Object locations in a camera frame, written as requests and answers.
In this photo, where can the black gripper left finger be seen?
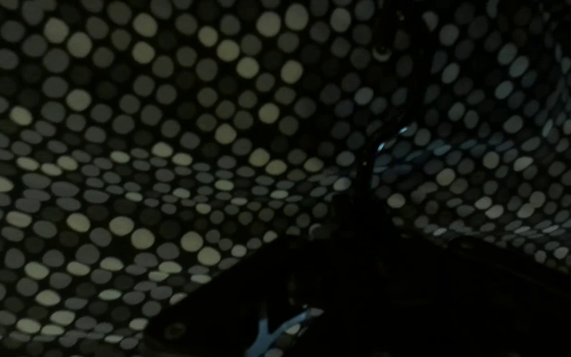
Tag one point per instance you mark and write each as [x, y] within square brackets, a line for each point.
[318, 290]

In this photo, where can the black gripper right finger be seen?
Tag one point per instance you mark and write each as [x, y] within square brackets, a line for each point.
[412, 290]

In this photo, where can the black white dotted bedspread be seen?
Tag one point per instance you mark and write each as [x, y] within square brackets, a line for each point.
[134, 145]

